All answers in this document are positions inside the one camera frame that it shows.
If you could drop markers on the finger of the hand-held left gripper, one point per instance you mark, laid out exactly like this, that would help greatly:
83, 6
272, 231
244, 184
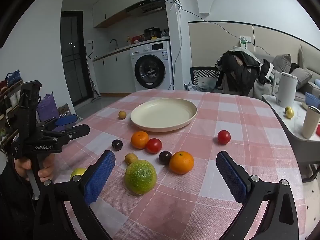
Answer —
75, 131
66, 120

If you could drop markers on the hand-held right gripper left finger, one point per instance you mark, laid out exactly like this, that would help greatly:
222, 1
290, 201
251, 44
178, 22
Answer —
100, 177

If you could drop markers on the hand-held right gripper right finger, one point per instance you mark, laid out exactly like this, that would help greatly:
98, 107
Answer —
232, 180

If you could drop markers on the yellow green citrus fruit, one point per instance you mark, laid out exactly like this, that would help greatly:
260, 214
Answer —
77, 172

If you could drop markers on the dark purple plum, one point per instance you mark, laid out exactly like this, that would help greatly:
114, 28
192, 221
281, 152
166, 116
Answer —
165, 157
117, 145

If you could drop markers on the red tomato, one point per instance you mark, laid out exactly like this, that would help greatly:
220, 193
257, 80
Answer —
223, 137
153, 145

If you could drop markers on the small brown fruit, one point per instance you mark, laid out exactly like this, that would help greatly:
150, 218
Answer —
131, 158
122, 115

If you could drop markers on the orange mandarin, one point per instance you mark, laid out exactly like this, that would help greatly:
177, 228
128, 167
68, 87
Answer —
140, 140
181, 162

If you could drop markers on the cream round plate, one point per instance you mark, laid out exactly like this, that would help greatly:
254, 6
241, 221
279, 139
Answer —
163, 113

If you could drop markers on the person's left forearm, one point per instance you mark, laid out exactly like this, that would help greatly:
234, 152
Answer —
12, 205

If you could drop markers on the person's left hand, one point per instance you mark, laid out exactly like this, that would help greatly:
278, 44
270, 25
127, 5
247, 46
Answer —
47, 167

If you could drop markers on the brown bag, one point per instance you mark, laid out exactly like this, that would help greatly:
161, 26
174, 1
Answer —
63, 110

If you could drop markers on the purple bag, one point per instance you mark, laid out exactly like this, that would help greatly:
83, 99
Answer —
47, 107

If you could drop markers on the shoe rack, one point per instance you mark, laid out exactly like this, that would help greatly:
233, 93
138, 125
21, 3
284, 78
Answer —
10, 100

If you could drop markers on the mop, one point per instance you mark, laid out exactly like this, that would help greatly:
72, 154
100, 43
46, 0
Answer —
93, 87

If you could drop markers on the dark glass door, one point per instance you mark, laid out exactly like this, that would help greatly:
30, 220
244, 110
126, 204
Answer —
73, 60

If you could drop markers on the kitchen counter cabinet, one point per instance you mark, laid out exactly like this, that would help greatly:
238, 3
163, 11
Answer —
112, 72

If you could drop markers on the pink checked tablecloth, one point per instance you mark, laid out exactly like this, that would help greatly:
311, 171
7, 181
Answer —
225, 110

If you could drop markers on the white side table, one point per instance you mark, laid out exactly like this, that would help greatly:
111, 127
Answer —
287, 127

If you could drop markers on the kitchen faucet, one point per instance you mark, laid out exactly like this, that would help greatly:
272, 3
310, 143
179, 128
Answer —
114, 43

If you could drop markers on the beige cup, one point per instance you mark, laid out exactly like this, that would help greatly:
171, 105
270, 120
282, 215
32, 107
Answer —
310, 125

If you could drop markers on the white washing machine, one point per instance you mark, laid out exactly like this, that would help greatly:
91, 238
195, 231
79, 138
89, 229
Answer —
150, 67

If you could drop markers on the red box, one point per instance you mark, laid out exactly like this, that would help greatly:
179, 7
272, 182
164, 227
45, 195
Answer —
318, 130

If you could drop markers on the white electric kettle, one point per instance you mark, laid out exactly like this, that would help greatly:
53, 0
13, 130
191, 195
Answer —
286, 90

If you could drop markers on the red container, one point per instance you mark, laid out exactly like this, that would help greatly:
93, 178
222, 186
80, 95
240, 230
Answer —
136, 39

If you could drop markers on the black white patterned bag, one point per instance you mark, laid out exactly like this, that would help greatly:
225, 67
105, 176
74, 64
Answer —
203, 76

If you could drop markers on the pile of dark clothes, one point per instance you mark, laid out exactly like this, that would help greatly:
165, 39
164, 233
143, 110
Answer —
237, 67

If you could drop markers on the blue bowls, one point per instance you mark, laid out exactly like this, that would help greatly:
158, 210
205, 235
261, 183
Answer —
313, 100

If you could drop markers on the grey sofa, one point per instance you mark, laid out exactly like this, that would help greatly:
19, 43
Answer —
307, 85

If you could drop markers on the black rice cooker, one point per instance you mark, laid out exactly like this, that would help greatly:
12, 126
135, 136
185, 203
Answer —
152, 33

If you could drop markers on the grey cushion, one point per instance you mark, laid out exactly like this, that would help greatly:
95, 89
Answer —
282, 63

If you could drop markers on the range hood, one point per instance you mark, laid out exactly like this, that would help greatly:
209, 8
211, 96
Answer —
146, 7

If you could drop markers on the white wall cabinet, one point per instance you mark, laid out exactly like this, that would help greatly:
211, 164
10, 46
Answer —
117, 7

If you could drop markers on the green white wall plug device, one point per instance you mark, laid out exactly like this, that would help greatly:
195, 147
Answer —
243, 43

